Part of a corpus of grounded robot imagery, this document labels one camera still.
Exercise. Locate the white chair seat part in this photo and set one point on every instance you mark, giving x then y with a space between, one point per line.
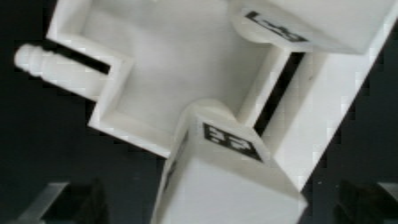
181 59

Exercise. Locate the white tagged chair leg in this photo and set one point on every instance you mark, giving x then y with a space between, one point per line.
224 185
313 25

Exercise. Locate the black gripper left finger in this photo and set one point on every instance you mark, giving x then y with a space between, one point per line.
68 204

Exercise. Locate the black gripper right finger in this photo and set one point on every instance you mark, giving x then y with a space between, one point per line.
366 203

